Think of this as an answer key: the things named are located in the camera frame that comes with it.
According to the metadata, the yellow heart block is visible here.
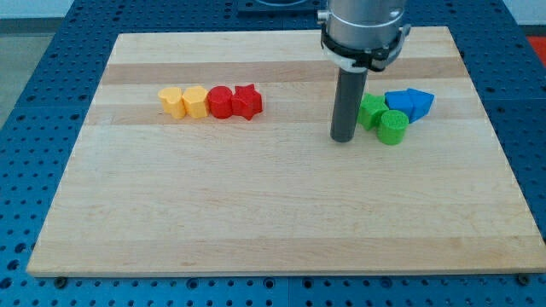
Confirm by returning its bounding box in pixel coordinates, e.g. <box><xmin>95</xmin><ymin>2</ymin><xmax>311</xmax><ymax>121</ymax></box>
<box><xmin>158</xmin><ymin>87</ymin><xmax>186</xmax><ymax>119</ymax></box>

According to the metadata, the green cylinder block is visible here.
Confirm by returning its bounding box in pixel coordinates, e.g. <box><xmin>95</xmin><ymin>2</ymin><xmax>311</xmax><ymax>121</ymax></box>
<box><xmin>377</xmin><ymin>110</ymin><xmax>409</xmax><ymax>145</ymax></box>

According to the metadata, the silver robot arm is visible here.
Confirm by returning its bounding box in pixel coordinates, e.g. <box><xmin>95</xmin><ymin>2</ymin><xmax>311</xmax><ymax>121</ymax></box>
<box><xmin>317</xmin><ymin>0</ymin><xmax>410</xmax><ymax>73</ymax></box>

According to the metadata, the blue cube block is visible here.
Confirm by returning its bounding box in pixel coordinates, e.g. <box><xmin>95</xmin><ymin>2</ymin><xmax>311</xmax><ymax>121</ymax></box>
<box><xmin>385</xmin><ymin>90</ymin><xmax>415</xmax><ymax>123</ymax></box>

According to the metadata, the wooden board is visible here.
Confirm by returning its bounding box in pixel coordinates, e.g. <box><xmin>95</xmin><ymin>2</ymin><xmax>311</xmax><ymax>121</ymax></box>
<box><xmin>26</xmin><ymin>26</ymin><xmax>545</xmax><ymax>277</ymax></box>

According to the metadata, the yellow pentagon block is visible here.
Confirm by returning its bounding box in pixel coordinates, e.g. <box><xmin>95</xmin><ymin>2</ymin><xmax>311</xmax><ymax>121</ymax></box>
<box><xmin>183</xmin><ymin>85</ymin><xmax>209</xmax><ymax>119</ymax></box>

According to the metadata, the green star block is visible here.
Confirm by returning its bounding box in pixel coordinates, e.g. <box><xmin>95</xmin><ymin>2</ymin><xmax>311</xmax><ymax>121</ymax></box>
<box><xmin>357</xmin><ymin>93</ymin><xmax>389</xmax><ymax>130</ymax></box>

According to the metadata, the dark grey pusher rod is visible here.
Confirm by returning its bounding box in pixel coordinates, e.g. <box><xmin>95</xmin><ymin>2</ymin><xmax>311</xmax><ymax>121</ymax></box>
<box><xmin>330</xmin><ymin>69</ymin><xmax>368</xmax><ymax>142</ymax></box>

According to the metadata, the red cylinder block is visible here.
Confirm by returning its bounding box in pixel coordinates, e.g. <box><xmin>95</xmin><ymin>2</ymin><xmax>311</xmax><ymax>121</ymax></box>
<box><xmin>207</xmin><ymin>86</ymin><xmax>233</xmax><ymax>119</ymax></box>

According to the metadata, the blue triangular block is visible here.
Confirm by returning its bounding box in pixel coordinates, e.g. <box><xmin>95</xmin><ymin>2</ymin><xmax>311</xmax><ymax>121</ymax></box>
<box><xmin>407</xmin><ymin>88</ymin><xmax>435</xmax><ymax>124</ymax></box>

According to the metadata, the red star block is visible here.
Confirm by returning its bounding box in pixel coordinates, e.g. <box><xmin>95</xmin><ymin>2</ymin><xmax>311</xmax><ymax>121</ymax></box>
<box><xmin>231</xmin><ymin>84</ymin><xmax>263</xmax><ymax>120</ymax></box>

